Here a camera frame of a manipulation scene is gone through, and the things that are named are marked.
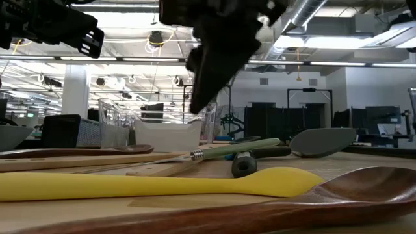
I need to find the clear plastic container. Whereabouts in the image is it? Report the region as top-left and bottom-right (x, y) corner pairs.
(97, 97), (218, 151)
(408, 86), (416, 146)

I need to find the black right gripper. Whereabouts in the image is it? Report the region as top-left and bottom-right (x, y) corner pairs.
(159, 0), (289, 114)

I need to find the wide grey turner spatula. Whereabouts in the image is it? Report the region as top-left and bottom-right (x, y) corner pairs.
(252, 127), (358, 160)

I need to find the dark wooden spoon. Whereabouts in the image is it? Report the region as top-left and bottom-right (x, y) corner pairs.
(0, 144), (155, 160)
(14, 166), (416, 234)

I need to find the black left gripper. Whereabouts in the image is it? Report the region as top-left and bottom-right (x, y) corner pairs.
(0, 0), (105, 60)

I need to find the yellow silicone spoon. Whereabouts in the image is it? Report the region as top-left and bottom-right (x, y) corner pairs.
(0, 166), (326, 203)

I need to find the black mesh organizer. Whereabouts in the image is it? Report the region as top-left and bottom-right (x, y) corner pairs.
(41, 114), (102, 150)

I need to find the white pillar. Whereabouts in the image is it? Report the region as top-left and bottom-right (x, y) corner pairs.
(60, 64), (91, 120)

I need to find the black slotted spoon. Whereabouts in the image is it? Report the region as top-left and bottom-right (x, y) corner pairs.
(229, 136), (262, 179)

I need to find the black aluminium table frame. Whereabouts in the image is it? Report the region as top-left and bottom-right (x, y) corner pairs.
(341, 144), (416, 161)

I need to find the light wooden slotted spatula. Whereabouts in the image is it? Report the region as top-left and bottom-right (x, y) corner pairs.
(125, 144), (232, 178)

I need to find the yellow hanging cable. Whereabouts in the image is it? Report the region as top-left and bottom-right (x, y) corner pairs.
(295, 47), (302, 82)

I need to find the horizontal light bar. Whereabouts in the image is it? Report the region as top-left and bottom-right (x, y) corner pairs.
(0, 54), (416, 68)

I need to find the silver ceiling duct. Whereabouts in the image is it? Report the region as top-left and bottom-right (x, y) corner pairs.
(259, 0), (328, 62)

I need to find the light wooden fork-edged spatula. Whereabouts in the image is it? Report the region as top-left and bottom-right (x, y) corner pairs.
(0, 151), (196, 174)

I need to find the black partition screen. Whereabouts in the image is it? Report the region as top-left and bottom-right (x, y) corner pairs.
(243, 102), (326, 146)

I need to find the distant black gantry frame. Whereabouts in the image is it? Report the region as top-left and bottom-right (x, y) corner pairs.
(286, 87), (333, 129)

